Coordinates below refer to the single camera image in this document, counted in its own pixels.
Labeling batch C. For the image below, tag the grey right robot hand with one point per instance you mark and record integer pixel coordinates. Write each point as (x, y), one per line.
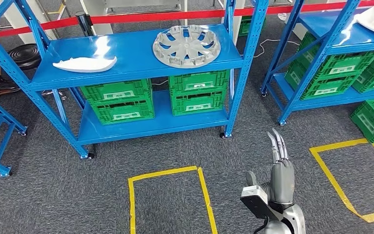
(282, 184)

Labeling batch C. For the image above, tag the grey wheel cover hubcap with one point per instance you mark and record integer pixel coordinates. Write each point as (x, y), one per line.
(187, 46)

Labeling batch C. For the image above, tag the yellow floor tape marking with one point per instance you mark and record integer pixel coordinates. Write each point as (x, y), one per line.
(131, 210)
(338, 145)

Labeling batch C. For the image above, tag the red barrier belt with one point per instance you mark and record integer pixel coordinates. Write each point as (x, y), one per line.
(142, 16)

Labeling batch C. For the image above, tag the chrome chair base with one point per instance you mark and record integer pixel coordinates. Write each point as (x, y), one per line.
(54, 93)

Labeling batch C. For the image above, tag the black round ribbed base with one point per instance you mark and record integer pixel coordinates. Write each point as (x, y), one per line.
(24, 56)

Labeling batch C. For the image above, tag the person's shoe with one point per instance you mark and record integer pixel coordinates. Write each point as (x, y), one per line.
(3, 87)

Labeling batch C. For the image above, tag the white cabinet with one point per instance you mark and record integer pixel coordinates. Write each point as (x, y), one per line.
(16, 22)

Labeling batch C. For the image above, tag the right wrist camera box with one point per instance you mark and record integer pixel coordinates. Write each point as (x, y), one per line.
(254, 200)

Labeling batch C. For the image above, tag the black stanchion post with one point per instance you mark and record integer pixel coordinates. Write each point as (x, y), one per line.
(83, 24)

